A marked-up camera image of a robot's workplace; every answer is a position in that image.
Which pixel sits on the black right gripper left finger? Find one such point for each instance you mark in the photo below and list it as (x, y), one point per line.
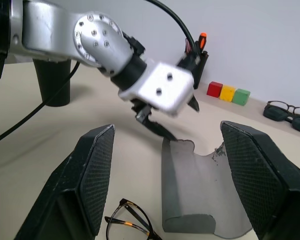
(65, 190)

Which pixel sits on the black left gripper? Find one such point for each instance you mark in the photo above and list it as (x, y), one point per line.
(142, 112)

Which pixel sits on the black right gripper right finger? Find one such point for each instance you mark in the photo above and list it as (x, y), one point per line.
(265, 185)

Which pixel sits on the grey glasses case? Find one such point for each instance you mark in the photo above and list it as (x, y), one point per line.
(190, 185)

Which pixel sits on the dark green glasses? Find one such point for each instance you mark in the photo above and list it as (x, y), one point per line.
(275, 113)

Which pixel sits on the tortoiseshell glasses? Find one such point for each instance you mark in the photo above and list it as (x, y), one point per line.
(140, 226)

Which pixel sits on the black cup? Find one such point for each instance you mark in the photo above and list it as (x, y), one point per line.
(53, 85)

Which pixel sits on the red wooden block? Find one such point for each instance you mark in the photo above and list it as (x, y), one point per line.
(214, 89)

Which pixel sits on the black pen holder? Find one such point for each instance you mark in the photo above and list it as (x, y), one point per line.
(202, 67)

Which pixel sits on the yellow wooden block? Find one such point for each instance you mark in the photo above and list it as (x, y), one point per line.
(227, 93)

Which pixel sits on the green wooden block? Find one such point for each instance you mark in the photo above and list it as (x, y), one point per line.
(241, 97)

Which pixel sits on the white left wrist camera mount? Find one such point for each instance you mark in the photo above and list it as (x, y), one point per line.
(162, 87)

